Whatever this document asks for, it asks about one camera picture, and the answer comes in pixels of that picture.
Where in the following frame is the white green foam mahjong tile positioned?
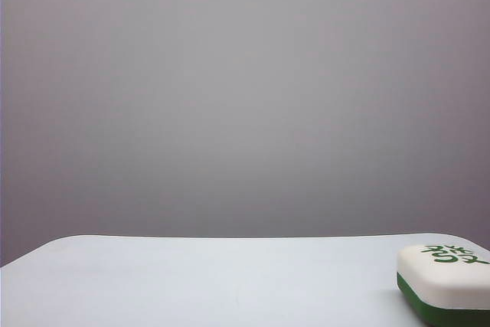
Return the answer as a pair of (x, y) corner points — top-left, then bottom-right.
(396, 243), (490, 322)

